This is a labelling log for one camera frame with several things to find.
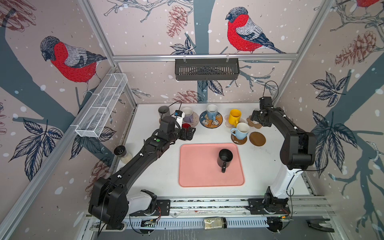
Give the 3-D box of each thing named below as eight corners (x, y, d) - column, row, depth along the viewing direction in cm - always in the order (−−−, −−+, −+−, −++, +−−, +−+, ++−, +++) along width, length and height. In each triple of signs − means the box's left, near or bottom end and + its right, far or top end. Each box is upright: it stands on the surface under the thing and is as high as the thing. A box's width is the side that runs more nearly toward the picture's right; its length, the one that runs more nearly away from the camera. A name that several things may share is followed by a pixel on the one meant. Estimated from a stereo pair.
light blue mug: (207, 123, 109) (208, 116, 102) (206, 111, 116) (207, 104, 110) (217, 123, 109) (219, 116, 102) (216, 111, 116) (217, 104, 110)
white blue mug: (230, 140, 100) (233, 131, 92) (229, 131, 105) (231, 122, 97) (246, 140, 100) (250, 131, 92) (244, 131, 105) (248, 122, 97)
